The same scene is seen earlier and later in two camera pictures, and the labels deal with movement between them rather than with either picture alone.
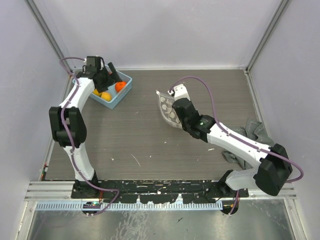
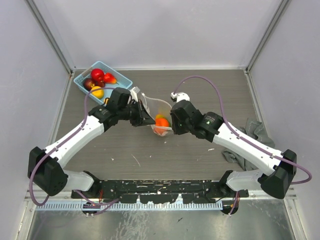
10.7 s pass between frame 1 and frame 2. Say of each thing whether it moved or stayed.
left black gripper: moved
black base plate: stayed
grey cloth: stayed
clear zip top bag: moved
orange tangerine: moved
